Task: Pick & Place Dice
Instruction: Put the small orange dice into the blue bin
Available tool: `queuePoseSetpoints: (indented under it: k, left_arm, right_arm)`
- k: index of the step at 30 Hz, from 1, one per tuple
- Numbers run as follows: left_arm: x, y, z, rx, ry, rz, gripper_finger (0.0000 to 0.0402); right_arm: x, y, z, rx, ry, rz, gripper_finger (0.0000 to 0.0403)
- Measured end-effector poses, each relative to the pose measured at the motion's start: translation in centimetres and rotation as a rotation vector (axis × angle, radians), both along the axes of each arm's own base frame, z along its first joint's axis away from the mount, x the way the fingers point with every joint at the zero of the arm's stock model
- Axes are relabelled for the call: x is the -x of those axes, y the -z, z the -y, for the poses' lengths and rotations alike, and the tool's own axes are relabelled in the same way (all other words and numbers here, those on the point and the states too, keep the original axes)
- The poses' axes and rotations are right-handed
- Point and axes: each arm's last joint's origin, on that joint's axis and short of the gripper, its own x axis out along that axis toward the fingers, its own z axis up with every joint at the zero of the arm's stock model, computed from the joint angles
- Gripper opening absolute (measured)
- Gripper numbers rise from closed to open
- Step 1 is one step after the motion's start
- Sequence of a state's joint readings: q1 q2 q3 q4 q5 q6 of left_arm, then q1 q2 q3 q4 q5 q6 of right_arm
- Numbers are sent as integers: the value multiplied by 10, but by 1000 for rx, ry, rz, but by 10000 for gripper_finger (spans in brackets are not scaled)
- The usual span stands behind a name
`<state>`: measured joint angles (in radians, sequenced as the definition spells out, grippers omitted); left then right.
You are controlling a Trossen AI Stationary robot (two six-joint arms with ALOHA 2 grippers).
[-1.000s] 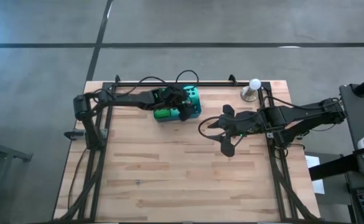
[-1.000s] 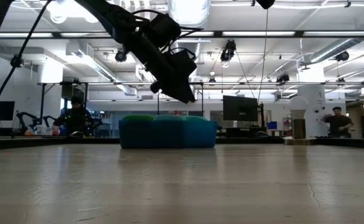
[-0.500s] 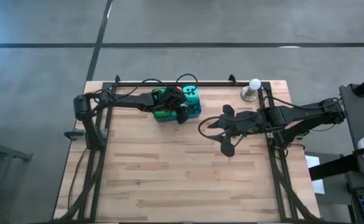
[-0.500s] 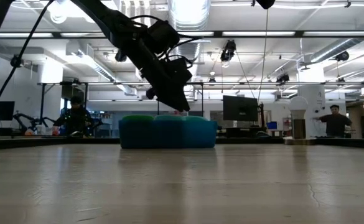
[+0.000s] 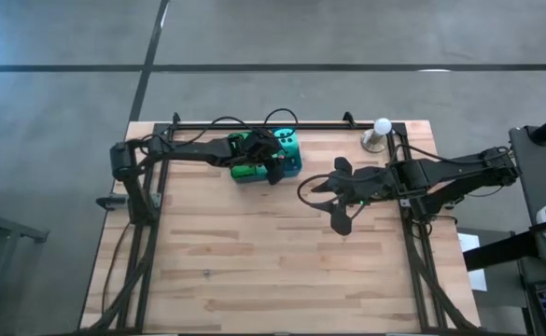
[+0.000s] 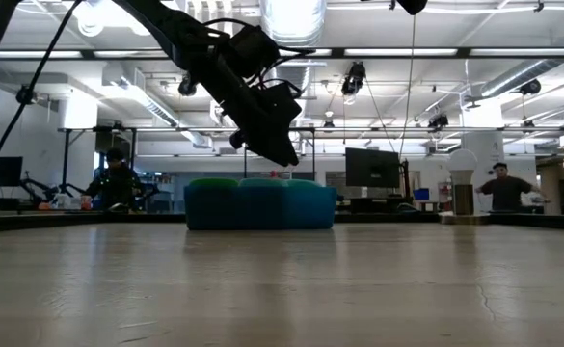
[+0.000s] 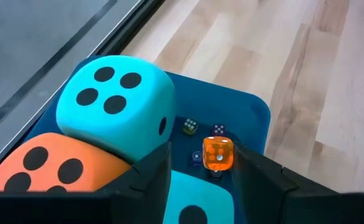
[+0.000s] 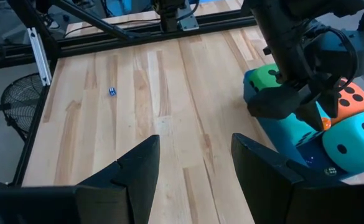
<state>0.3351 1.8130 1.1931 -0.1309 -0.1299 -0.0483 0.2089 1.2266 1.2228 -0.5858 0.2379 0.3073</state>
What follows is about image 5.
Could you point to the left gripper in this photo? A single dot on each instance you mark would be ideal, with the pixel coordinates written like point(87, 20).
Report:
point(259, 147)

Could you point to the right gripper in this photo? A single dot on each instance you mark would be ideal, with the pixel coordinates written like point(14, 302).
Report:
point(370, 186)

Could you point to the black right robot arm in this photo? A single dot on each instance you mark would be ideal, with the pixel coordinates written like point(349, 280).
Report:
point(464, 170)

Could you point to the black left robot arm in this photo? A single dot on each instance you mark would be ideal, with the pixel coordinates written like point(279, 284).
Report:
point(132, 177)

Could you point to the blue plastic bin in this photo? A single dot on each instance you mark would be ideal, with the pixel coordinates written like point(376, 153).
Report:
point(293, 170)

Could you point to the white light bulb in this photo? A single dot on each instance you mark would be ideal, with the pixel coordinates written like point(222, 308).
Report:
point(383, 126)

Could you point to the white paper sheet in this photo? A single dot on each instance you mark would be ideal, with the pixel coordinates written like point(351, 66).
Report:
point(471, 242)

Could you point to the black flat bar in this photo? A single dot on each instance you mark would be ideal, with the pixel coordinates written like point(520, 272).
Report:
point(496, 249)

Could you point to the black table clamp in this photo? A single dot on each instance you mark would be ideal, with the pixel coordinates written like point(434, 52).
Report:
point(110, 201)

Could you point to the black metal stand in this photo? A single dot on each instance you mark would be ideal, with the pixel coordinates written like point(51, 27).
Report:
point(2, 228)

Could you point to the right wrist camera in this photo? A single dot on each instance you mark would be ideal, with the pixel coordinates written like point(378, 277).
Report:
point(369, 175)

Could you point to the black aluminium frame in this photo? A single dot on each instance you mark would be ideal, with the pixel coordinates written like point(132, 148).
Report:
point(338, 125)

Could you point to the black frame clamp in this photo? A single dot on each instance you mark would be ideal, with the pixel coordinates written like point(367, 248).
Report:
point(176, 119)
point(348, 119)

